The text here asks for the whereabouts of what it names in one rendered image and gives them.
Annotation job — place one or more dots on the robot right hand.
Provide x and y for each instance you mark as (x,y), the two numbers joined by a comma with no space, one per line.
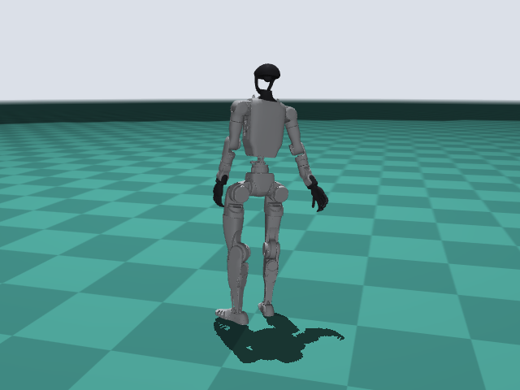
(318,194)

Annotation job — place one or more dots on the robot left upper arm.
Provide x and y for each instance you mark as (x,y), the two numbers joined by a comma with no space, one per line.
(239,108)

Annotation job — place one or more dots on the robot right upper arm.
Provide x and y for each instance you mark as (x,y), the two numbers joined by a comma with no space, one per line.
(291,125)

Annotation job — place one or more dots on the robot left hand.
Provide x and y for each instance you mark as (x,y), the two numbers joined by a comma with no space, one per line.
(218,190)

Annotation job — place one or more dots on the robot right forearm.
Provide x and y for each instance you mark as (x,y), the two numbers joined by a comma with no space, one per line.
(304,167)

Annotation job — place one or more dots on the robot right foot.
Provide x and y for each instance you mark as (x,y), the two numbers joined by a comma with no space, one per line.
(267,310)

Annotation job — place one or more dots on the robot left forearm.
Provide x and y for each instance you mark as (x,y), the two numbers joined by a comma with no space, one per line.
(226,160)

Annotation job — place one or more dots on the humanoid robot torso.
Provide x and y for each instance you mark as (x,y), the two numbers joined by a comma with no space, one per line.
(262,136)

